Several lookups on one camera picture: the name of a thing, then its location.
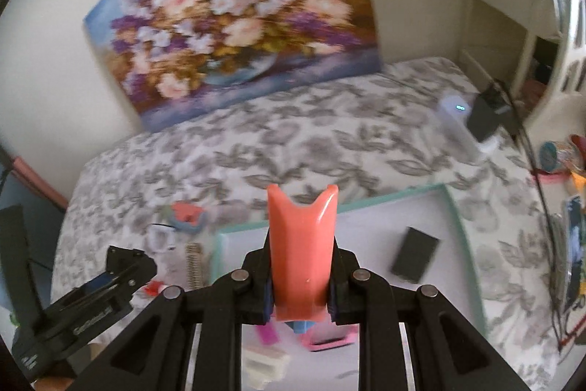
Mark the white shelf furniture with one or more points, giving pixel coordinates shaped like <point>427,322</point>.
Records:
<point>500,38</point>

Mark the black charger block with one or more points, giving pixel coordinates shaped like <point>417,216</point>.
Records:
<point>415,254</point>

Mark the floral grey white blanket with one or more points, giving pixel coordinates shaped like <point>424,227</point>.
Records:
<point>369,135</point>

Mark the white charger cube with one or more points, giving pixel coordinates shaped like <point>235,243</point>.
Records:
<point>262,365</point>

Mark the pink blue green toy knife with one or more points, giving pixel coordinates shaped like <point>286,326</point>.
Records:
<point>187,217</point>

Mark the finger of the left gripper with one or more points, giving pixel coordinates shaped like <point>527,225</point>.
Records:
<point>97,283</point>
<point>130,267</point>

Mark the purple translucent lighter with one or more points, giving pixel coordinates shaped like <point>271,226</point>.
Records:
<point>267,334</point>

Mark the pink smart watch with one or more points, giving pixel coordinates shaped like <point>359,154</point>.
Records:
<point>327,335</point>

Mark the teal white shallow box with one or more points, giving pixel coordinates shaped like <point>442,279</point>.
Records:
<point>373,230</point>

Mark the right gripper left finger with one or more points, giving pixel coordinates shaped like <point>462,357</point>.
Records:
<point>188,337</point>

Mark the black plugged power adapter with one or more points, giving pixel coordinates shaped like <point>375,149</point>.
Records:
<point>490,111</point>

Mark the greek pattern lighter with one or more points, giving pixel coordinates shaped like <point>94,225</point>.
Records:
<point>194,262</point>

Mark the orange blue toy knife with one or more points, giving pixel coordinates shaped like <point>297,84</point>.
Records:
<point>301,244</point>

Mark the colourful stationery pile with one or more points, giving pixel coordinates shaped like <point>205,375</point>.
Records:
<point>561,163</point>

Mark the white power strip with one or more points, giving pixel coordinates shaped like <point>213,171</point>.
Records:
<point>453,113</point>

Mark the person's hand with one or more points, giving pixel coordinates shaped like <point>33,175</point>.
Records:
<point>53,383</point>

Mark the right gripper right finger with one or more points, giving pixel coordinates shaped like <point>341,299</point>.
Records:
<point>421,327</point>

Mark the floral painting canvas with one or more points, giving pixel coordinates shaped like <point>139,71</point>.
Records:
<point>180,59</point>

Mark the red white glue bottle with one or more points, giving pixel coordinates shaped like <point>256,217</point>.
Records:
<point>153,288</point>

